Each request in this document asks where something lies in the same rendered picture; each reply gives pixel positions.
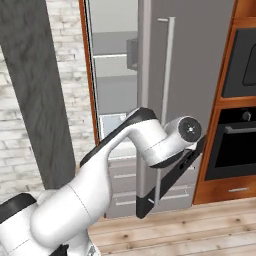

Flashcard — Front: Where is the grey fridge drawer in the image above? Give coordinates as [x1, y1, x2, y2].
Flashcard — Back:
[105, 156, 138, 219]

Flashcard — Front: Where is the pale blue box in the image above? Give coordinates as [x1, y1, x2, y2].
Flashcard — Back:
[99, 113, 128, 140]

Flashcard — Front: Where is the wooden drawer front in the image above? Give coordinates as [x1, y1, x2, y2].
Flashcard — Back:
[192, 174, 256, 206]

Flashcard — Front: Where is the black microwave oven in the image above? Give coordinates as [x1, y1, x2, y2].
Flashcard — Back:
[221, 27, 256, 99]

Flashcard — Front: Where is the wooden cabinet housing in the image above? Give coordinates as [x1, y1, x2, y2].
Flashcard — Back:
[192, 0, 256, 206]

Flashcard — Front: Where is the long silver fridge door handle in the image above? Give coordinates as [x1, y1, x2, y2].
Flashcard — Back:
[153, 16, 177, 205]

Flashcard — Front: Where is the grey oven handle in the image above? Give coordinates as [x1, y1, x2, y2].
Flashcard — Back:
[223, 125, 256, 135]

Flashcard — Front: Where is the silver drawer handle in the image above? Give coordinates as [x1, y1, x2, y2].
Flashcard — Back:
[228, 187, 250, 193]

